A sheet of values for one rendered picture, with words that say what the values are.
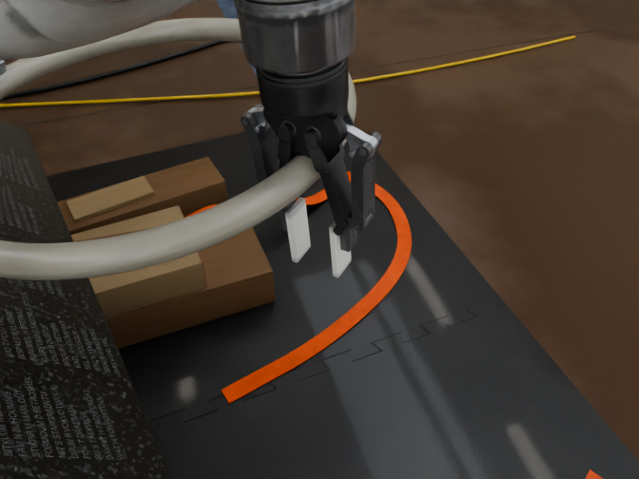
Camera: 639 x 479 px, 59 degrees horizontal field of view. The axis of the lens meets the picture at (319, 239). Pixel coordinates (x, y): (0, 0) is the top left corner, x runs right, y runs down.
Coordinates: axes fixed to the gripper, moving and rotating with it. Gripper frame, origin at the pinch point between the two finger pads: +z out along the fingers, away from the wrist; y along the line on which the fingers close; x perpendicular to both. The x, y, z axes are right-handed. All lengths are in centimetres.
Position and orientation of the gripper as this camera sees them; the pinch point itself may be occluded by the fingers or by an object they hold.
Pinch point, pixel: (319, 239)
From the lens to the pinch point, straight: 59.1
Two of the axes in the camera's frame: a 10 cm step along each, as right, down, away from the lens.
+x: -5.0, 6.2, -6.1
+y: -8.6, -3.0, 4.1
